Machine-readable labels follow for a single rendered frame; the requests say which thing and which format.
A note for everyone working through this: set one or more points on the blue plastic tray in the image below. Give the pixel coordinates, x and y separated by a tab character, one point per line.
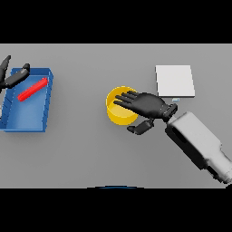
26	101

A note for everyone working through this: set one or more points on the pale square measuring scale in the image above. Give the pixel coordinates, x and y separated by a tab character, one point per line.
175	81

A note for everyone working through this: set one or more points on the red beaker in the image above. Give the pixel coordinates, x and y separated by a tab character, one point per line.
32	89

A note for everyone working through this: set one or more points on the yellow bowl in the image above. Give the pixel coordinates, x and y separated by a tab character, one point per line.
119	112

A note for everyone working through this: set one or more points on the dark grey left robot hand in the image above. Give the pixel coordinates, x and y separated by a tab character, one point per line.
14	78

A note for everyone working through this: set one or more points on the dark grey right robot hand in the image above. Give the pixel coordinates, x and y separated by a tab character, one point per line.
151	105

